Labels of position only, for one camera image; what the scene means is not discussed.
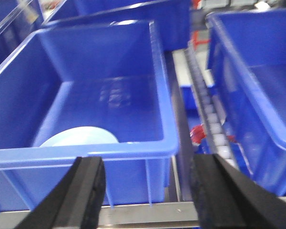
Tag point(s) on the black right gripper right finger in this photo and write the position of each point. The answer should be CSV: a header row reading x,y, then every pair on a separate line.
x,y
225,198

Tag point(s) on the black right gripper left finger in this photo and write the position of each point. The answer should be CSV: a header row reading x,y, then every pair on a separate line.
x,y
75,203

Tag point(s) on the light blue plate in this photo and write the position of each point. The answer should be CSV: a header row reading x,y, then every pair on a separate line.
x,y
82,135

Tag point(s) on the white roller track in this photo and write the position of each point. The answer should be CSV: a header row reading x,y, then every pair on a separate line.
x,y
206,107

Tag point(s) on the red object below rack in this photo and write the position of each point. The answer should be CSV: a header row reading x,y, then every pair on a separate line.
x,y
197,134

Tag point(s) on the blue storage bin with plate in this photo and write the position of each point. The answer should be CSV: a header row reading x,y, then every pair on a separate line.
x,y
111,76

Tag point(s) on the blue storage bin right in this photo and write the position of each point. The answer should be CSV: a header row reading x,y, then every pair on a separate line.
x,y
247,59

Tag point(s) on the stainless steel shelf rail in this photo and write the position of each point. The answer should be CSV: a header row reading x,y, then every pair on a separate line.
x,y
169,215

